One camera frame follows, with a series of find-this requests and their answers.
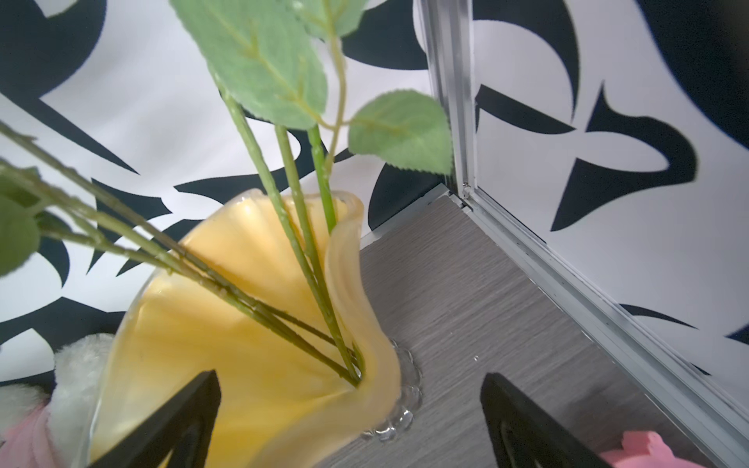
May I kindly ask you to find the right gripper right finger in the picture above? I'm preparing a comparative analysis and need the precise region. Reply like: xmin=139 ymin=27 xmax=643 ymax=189
xmin=480 ymin=372 xmax=609 ymax=467

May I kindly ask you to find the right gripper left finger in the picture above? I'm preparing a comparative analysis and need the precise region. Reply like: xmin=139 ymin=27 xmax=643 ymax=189
xmin=90 ymin=370 xmax=222 ymax=468

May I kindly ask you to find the yellow wavy glass vase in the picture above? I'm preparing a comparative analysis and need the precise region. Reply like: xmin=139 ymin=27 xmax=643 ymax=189
xmin=86 ymin=189 xmax=422 ymax=467

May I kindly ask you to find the pink alarm clock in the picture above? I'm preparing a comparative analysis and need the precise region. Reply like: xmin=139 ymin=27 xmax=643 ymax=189
xmin=599 ymin=431 xmax=704 ymax=468

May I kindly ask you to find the white teddy bear pink shirt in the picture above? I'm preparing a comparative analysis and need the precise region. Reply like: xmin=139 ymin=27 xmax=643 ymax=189
xmin=1 ymin=333 xmax=114 ymax=467

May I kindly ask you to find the pink and white flower bouquet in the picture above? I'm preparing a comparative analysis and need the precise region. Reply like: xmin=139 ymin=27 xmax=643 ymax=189
xmin=1 ymin=1 xmax=441 ymax=393

